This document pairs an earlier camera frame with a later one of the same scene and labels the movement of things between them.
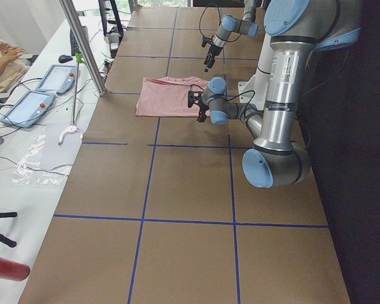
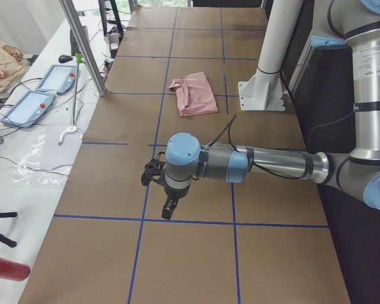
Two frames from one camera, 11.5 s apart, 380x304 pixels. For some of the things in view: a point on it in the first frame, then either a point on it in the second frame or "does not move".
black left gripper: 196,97 to 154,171
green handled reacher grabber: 73,127 does not move
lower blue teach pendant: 29,109 does not move
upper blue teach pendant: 59,78 does not move
